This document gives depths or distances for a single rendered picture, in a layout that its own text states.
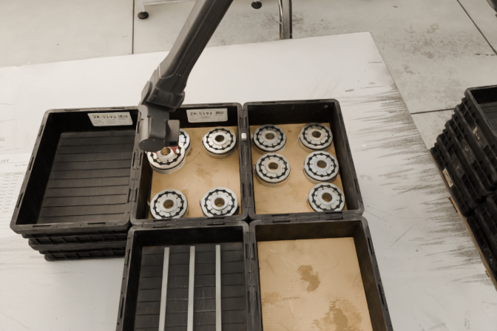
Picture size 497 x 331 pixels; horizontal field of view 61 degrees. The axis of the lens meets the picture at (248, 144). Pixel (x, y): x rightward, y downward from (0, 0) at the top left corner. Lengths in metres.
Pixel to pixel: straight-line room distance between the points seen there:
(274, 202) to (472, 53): 2.27
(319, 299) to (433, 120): 1.75
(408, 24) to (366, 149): 1.87
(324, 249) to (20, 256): 0.89
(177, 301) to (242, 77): 0.93
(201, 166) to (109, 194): 0.28
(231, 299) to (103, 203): 0.46
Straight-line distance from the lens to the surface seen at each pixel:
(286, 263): 1.14
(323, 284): 1.13
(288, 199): 1.22
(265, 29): 3.04
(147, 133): 0.95
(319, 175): 1.24
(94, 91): 1.75
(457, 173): 2.14
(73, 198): 1.32
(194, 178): 1.26
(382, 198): 1.43
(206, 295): 1.11
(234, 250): 1.15
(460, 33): 3.35
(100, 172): 1.34
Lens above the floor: 1.89
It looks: 54 degrees down
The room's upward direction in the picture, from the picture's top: straight up
